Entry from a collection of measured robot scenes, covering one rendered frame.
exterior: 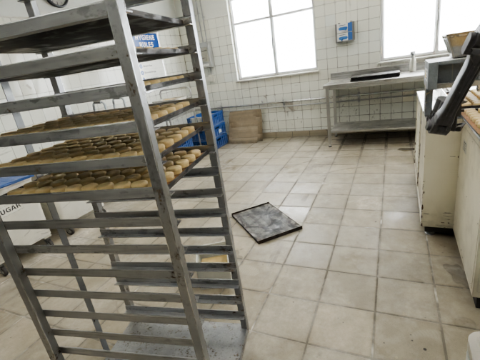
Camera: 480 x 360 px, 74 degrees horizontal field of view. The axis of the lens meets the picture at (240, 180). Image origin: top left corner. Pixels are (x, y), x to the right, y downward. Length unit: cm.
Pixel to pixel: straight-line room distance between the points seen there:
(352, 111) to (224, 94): 225
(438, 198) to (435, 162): 25
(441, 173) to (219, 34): 449
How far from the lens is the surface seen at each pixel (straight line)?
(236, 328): 172
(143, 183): 96
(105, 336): 135
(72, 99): 95
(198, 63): 122
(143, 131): 82
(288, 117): 570
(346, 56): 541
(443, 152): 241
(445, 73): 240
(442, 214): 258
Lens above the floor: 134
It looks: 20 degrees down
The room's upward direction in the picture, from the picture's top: 9 degrees counter-clockwise
